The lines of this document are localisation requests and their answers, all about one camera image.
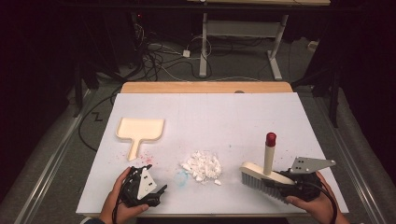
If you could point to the black stand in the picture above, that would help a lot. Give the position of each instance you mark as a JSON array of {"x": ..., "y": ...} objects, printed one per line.
[
  {"x": 334, "y": 99},
  {"x": 78, "y": 93}
]

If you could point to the metal floor rail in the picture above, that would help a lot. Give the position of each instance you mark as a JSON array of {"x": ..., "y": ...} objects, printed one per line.
[
  {"x": 358, "y": 186},
  {"x": 46, "y": 183}
]

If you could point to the white power adapter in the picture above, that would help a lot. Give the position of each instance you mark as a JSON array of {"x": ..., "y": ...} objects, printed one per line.
[{"x": 186, "y": 53}]

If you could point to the white foam board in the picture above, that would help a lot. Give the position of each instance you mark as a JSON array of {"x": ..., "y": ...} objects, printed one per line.
[{"x": 218, "y": 109}]

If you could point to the person's left hand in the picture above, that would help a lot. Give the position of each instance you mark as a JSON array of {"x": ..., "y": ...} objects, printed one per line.
[{"x": 113, "y": 207}]

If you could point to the pile of white paper scraps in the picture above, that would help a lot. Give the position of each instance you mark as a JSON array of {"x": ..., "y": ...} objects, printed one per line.
[{"x": 202, "y": 166}]

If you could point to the white metal desk frame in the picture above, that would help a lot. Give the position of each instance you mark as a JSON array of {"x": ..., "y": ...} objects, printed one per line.
[{"x": 243, "y": 28}]

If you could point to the scattered red crumbs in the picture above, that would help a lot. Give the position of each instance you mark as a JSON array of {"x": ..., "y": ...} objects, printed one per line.
[{"x": 145, "y": 158}]

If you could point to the cream brush with red cap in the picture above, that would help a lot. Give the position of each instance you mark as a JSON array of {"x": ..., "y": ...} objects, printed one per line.
[{"x": 269, "y": 155}]

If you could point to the cream dustpan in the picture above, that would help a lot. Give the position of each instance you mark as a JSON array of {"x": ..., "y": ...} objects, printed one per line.
[{"x": 140, "y": 129}]

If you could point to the person's right hand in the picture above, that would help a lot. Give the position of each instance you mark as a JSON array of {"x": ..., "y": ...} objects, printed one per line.
[{"x": 323, "y": 211}]

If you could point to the wooden table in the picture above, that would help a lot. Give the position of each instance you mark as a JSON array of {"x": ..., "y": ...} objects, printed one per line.
[{"x": 186, "y": 87}]

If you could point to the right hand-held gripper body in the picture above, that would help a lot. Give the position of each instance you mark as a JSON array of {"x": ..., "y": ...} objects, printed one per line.
[{"x": 306, "y": 183}]

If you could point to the small white floor box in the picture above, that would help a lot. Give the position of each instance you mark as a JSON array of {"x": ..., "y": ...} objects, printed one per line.
[{"x": 313, "y": 45}]

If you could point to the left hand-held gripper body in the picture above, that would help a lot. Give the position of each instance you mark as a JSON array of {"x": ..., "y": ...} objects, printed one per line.
[{"x": 144, "y": 185}]

